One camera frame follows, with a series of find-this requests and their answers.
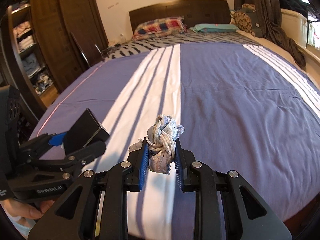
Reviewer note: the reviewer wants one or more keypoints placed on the white storage box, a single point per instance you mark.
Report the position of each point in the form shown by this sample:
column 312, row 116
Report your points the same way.
column 295, row 26

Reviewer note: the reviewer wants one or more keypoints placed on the black box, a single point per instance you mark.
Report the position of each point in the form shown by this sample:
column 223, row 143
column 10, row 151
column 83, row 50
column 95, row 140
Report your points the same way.
column 85, row 131

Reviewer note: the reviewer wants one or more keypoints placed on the zebra pattern bed sheet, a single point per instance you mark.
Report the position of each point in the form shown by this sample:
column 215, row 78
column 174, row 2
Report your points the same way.
column 134, row 47

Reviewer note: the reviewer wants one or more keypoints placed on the dark wooden wardrobe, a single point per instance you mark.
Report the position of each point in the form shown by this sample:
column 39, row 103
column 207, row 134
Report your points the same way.
column 46, row 45

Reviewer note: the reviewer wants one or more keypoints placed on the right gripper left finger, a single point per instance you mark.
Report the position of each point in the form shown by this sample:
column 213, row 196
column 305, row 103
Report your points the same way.
column 95, row 205

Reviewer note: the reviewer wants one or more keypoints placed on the person's left hand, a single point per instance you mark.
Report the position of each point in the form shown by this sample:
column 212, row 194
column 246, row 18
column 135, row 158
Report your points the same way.
column 24, row 210

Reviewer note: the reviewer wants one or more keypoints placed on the brown curtain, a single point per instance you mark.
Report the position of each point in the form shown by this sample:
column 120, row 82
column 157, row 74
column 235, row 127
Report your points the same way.
column 270, row 19

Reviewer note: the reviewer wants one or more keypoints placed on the teal pillow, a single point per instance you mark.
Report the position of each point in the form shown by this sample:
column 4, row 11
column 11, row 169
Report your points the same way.
column 214, row 28

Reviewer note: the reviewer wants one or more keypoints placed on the blue striped bed cover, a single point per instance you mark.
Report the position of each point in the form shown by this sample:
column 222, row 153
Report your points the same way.
column 243, row 107

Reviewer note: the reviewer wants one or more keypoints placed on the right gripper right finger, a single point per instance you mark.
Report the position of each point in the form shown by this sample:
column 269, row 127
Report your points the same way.
column 226, row 205

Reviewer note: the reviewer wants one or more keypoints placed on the dark wooden headboard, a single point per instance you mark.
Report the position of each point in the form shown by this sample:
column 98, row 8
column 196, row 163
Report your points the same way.
column 193, row 11

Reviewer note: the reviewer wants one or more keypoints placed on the plaid red blue pillow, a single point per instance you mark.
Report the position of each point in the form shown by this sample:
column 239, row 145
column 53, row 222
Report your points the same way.
column 159, row 28

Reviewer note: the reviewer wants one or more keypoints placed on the brown patterned cushion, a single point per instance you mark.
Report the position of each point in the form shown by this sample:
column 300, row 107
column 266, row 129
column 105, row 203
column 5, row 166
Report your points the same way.
column 246, row 19

